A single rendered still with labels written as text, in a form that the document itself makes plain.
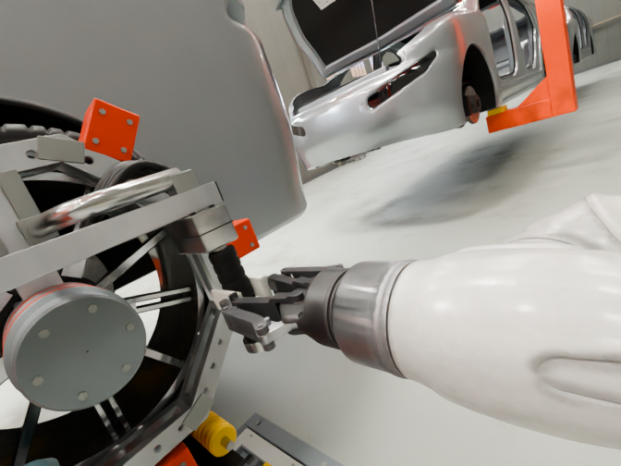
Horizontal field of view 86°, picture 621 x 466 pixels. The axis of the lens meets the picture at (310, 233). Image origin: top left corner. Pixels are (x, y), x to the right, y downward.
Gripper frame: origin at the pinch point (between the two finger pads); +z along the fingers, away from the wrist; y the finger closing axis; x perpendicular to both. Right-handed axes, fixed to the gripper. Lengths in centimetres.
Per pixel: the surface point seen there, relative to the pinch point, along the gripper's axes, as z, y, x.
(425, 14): 96, 320, 91
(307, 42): 219, 300, 122
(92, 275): 66, -5, 3
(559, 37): 9, 344, 30
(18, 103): 56, -3, 45
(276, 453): 53, 15, -75
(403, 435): 24, 45, -83
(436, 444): 13, 47, -83
